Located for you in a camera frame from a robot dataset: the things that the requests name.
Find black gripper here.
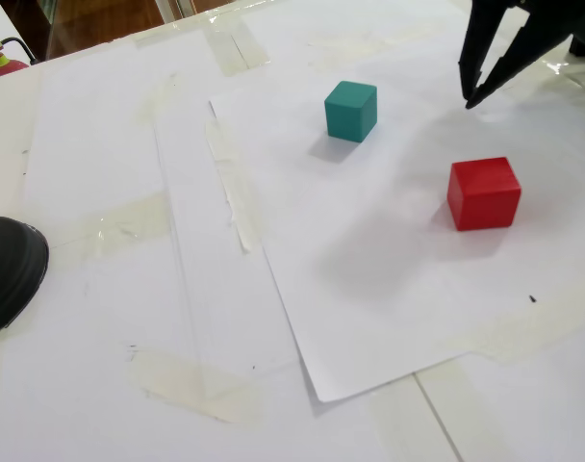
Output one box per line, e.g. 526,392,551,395
458,0,585,111

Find red cube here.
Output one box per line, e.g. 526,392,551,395
446,156,522,233

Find teal blue cube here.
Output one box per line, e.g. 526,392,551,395
323,80,379,144

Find white paper sheet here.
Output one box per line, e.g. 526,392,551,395
153,103,322,405
208,9,585,404

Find glossy clear seam tape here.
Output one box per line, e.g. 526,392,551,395
203,18,272,78
46,192,174,256
367,358,465,462

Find long beige masking tape strip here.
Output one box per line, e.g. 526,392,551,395
204,117,256,255

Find brown wooden cabinet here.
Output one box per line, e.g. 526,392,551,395
0,0,184,64

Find red fire extinguisher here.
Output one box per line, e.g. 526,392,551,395
0,34,41,81

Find black round dome stand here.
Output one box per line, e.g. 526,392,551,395
0,216,50,344

